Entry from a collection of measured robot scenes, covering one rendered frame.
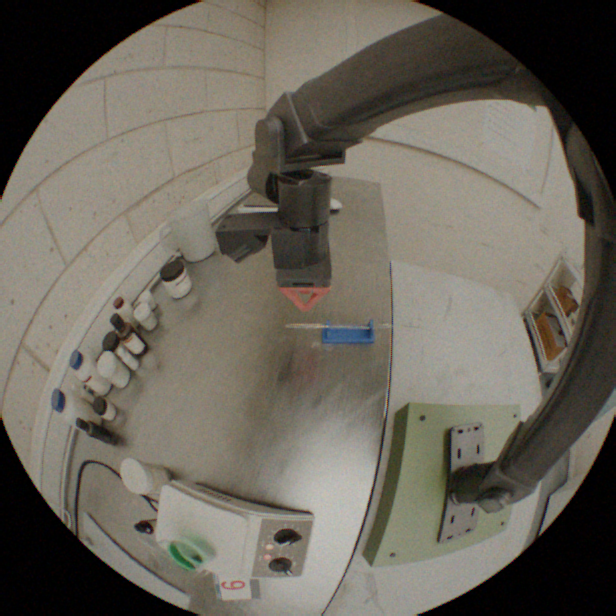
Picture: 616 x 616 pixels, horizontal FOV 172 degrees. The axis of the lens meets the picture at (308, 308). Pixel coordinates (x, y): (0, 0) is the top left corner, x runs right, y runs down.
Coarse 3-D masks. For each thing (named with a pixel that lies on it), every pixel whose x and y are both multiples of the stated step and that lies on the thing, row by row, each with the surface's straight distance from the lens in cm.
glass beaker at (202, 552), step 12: (156, 540) 28; (168, 540) 26; (180, 540) 28; (192, 540) 29; (204, 540) 31; (156, 552) 29; (192, 552) 27; (204, 552) 29; (216, 552) 31; (156, 564) 29; (168, 564) 30; (204, 564) 28; (180, 576) 29; (192, 576) 28
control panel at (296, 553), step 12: (264, 528) 31; (276, 528) 32; (300, 528) 33; (264, 540) 32; (300, 540) 34; (264, 552) 33; (276, 552) 34; (288, 552) 34; (300, 552) 35; (264, 564) 34; (300, 564) 37; (252, 576) 36; (264, 576) 36; (276, 576) 37; (288, 576) 37
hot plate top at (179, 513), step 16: (160, 496) 34; (176, 496) 32; (192, 496) 31; (160, 512) 34; (176, 512) 33; (192, 512) 31; (208, 512) 30; (224, 512) 29; (160, 528) 36; (176, 528) 34; (192, 528) 32; (208, 528) 31; (224, 528) 30; (240, 528) 29; (224, 544) 31; (240, 544) 30; (224, 560) 33; (240, 560) 32
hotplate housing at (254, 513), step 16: (176, 480) 35; (208, 496) 32; (224, 496) 35; (240, 512) 31; (256, 512) 31; (272, 512) 32; (288, 512) 34; (256, 528) 31; (256, 544) 32; (240, 576) 36
